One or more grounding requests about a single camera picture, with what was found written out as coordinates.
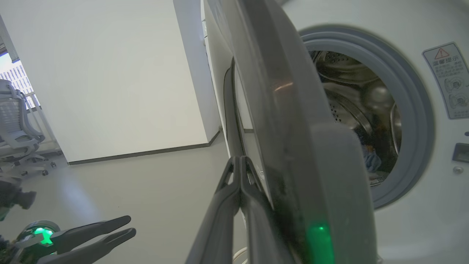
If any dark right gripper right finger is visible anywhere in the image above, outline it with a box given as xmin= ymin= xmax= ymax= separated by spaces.
xmin=240 ymin=157 xmax=293 ymax=264

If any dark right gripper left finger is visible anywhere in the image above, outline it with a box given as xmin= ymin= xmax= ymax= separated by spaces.
xmin=185 ymin=156 xmax=242 ymax=264

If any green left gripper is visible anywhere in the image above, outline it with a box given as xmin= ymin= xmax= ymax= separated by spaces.
xmin=0 ymin=216 xmax=137 ymax=264

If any black round glass washer door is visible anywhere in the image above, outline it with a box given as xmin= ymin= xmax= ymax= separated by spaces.
xmin=201 ymin=0 xmax=378 ymax=264

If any blue bear print garment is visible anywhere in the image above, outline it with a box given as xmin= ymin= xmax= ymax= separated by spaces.
xmin=361 ymin=143 xmax=382 ymax=173

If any white front-load washing machine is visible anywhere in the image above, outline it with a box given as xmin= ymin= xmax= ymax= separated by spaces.
xmin=282 ymin=0 xmax=469 ymax=264

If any grey rubber door seal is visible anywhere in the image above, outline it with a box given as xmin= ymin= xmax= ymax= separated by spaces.
xmin=299 ymin=25 xmax=436 ymax=209

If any black door latch socket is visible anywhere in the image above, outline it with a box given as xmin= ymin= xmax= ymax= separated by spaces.
xmin=452 ymin=143 xmax=469 ymax=164

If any grey mesh office chair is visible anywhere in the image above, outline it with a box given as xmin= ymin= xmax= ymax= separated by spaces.
xmin=0 ymin=79 xmax=57 ymax=176

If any perforated steel drum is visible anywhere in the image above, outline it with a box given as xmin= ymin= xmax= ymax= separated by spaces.
xmin=310 ymin=51 xmax=402 ymax=186

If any grey warning sticker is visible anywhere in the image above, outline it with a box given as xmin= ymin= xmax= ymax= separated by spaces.
xmin=422 ymin=42 xmax=469 ymax=120

